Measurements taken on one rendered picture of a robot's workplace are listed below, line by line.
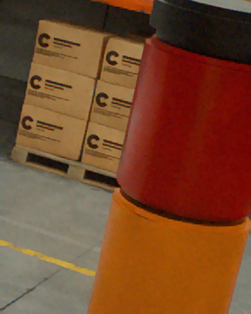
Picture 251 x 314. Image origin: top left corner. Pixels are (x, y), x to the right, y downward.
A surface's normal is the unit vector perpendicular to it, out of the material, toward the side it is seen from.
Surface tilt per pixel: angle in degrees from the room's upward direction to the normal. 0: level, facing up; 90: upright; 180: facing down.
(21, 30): 90
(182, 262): 90
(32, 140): 94
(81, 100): 91
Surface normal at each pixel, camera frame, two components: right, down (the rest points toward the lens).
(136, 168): -0.82, -0.01
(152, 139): -0.65, 0.07
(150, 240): -0.44, 0.16
